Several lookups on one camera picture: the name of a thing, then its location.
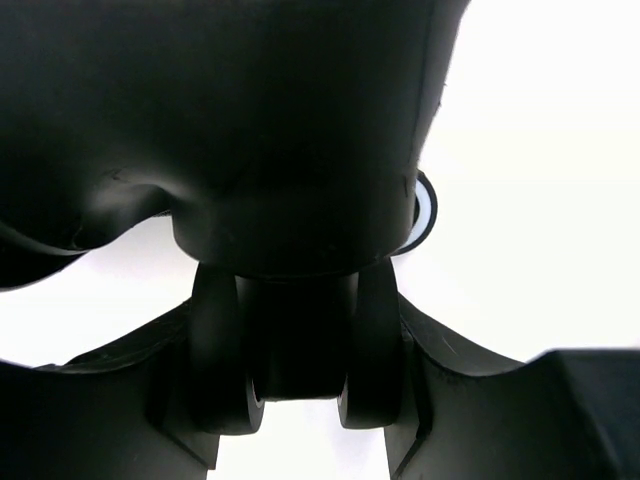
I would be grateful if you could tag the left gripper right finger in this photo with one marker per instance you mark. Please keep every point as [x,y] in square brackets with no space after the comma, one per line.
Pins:
[470,413]

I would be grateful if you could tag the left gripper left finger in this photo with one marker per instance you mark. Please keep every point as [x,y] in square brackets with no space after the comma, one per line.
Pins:
[116,412]

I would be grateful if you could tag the white kids suitcase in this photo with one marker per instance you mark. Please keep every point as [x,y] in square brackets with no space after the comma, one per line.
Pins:
[282,138]

